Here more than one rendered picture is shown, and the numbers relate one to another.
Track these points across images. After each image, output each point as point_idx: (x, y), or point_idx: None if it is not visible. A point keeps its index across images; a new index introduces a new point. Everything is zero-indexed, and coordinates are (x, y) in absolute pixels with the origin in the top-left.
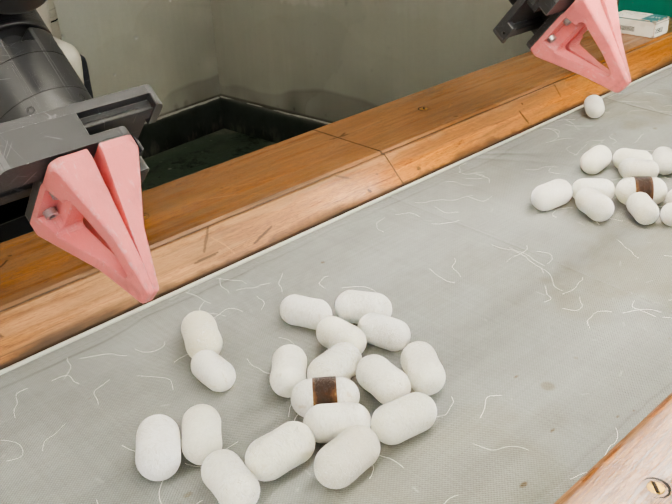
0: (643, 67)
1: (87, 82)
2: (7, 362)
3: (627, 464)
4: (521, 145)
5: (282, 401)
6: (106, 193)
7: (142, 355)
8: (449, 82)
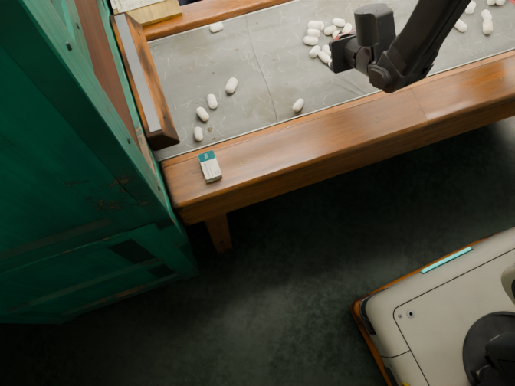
0: (237, 139)
1: (511, 344)
2: None
3: None
4: (344, 95)
5: None
6: None
7: (500, 34)
8: (349, 145)
